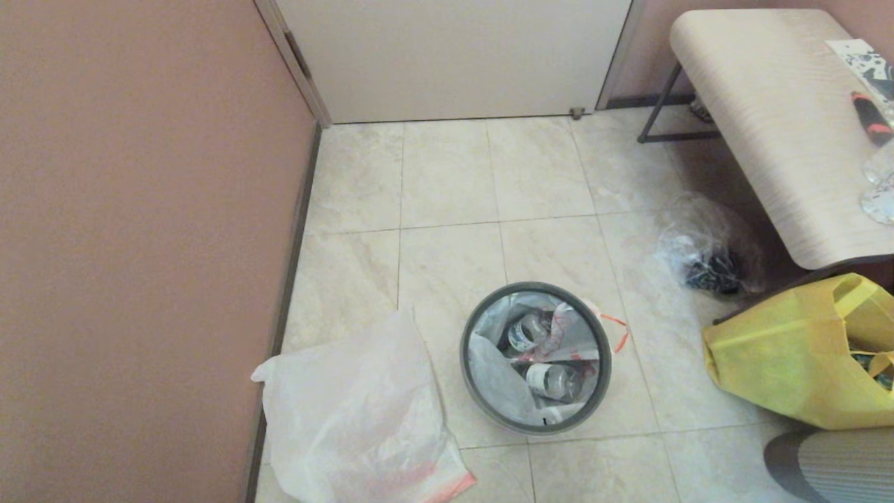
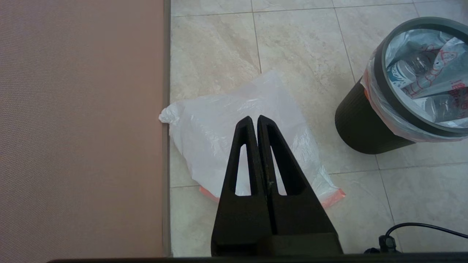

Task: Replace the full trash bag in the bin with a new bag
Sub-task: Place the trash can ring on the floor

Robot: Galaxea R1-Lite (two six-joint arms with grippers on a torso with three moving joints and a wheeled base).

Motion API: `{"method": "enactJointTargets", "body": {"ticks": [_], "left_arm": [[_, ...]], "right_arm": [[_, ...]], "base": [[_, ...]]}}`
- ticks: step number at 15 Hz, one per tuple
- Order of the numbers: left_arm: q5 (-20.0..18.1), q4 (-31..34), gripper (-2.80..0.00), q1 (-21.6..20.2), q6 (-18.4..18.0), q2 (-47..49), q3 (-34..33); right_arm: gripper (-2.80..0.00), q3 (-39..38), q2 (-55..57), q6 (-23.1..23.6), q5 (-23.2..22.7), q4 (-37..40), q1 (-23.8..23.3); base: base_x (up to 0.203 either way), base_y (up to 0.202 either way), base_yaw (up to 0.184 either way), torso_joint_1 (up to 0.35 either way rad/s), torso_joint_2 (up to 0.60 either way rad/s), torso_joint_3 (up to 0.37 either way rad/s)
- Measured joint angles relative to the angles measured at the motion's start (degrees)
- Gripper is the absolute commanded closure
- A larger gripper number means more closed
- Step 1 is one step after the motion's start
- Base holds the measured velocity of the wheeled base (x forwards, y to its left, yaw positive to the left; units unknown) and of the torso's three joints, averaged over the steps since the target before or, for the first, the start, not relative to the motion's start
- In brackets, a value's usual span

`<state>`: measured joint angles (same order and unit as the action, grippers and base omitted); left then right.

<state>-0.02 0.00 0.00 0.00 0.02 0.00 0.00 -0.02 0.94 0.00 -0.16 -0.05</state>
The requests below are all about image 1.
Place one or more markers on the black round trash bin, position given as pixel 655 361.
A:
pixel 500 337

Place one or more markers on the white red-printed floor bag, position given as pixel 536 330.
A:
pixel 492 381

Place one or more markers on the clear bag with dark items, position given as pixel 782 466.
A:
pixel 705 244

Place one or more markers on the yellow shopping bag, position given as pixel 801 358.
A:
pixel 775 363

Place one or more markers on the clear plastic bottle, patterned label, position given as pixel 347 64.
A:
pixel 527 332

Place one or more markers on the clear plastic bottle, white label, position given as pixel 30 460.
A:
pixel 552 381

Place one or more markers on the white door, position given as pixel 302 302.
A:
pixel 454 56

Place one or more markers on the dark baseboard behind table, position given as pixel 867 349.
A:
pixel 649 101

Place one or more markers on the small shoe-like object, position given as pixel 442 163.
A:
pixel 700 110

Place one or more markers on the light wood-grain table top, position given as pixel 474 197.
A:
pixel 768 105

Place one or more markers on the clear crumpled plastic item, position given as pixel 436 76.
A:
pixel 881 188

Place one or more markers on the black and orange tool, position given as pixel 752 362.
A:
pixel 869 119

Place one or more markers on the grey ribbed round object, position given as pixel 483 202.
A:
pixel 838 468

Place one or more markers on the black and white printed paper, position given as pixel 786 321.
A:
pixel 862 59

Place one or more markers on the dark wall baseboard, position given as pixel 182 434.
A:
pixel 288 279

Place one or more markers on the grey door frame post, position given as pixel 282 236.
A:
pixel 618 63
pixel 293 56

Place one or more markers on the black metal table leg frame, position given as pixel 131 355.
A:
pixel 660 105

